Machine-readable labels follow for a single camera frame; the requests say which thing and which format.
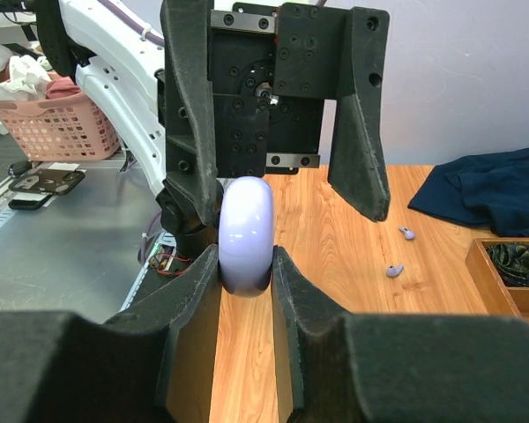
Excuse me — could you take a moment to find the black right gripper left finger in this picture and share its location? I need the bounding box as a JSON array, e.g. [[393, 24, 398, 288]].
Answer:
[[0, 246, 221, 422]]

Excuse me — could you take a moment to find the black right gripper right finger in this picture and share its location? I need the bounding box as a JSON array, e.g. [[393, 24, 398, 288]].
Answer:
[[272, 247, 529, 422]]

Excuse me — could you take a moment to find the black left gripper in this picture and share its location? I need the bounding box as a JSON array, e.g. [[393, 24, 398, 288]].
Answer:
[[160, 1, 391, 226]]

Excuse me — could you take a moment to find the purple earbud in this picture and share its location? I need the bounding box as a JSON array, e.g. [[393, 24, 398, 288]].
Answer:
[[386, 263, 404, 278], [399, 226, 415, 241]]

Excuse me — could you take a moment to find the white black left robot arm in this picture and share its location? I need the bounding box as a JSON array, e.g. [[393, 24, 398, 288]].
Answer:
[[34, 1, 390, 259]]

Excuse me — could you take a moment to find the wooden compartment tray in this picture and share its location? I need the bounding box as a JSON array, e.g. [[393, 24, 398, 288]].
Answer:
[[466, 238, 529, 323]]

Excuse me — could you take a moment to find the black patterned phone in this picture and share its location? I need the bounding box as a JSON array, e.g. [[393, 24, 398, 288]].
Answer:
[[9, 167, 86, 196]]

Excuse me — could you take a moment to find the pink laundry basket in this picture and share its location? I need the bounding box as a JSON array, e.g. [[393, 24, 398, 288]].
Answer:
[[0, 72, 120, 162]]

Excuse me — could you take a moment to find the dark blue cloth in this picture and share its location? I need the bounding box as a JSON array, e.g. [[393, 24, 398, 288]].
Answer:
[[408, 148, 529, 237]]

